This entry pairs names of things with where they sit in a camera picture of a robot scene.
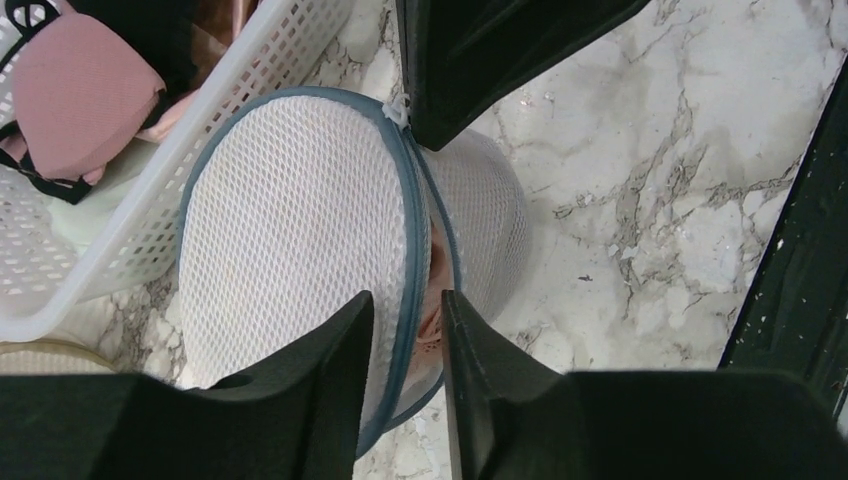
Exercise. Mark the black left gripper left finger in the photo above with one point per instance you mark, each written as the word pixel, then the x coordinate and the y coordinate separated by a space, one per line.
pixel 293 415

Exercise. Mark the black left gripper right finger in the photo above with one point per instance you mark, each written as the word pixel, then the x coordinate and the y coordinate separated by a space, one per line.
pixel 512 417

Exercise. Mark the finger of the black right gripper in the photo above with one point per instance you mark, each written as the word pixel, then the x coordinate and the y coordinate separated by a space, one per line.
pixel 460 57

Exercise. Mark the peach lace bra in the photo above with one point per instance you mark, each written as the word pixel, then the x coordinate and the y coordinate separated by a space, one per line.
pixel 426 353

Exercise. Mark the white mesh laundry bag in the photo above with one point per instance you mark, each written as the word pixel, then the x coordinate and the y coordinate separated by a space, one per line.
pixel 310 195

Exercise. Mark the beige round laundry bag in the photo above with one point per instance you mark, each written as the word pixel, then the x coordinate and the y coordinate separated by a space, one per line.
pixel 51 357

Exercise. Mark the white plastic laundry basket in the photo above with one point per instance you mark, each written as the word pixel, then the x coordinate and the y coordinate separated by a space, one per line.
pixel 42 277

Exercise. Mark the peach satin garment in basket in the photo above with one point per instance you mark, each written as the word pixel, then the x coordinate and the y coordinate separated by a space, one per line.
pixel 216 25

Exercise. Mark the pale green garment in basket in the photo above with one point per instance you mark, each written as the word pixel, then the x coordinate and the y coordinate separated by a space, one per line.
pixel 79 225

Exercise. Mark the black garment in basket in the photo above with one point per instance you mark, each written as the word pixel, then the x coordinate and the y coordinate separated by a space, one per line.
pixel 159 30

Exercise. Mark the black mounting rail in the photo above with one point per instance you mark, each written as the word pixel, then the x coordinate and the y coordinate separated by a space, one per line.
pixel 794 318

